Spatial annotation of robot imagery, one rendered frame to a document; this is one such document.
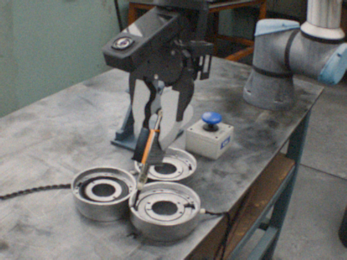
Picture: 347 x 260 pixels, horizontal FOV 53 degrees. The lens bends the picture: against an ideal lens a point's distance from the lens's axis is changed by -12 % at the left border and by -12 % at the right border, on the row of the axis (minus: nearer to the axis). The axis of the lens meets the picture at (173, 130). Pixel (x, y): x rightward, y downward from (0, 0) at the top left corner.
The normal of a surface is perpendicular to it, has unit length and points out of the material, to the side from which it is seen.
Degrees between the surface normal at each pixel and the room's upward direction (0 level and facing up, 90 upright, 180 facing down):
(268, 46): 90
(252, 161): 0
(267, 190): 0
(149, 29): 22
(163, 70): 82
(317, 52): 96
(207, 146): 90
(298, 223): 0
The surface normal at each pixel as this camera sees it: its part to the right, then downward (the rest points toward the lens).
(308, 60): -0.74, 0.33
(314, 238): 0.04, -0.89
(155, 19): -0.14, -0.67
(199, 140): -0.54, 0.36
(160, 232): -0.09, 0.45
